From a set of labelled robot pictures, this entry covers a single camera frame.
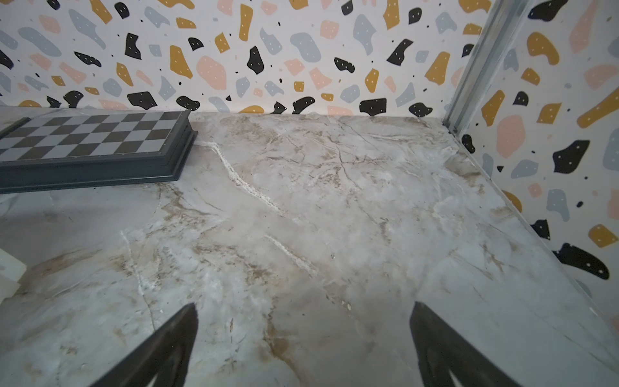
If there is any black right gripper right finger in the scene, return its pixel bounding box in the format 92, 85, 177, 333
409, 302, 518, 386

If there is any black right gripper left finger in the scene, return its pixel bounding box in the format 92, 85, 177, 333
93, 303, 198, 387

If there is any white plastic bin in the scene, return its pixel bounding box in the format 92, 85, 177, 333
0, 249, 27, 303

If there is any black grey chessboard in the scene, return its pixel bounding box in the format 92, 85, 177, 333
1, 111, 198, 194

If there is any right aluminium corner post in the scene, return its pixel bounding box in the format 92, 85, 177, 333
443, 0, 533, 135

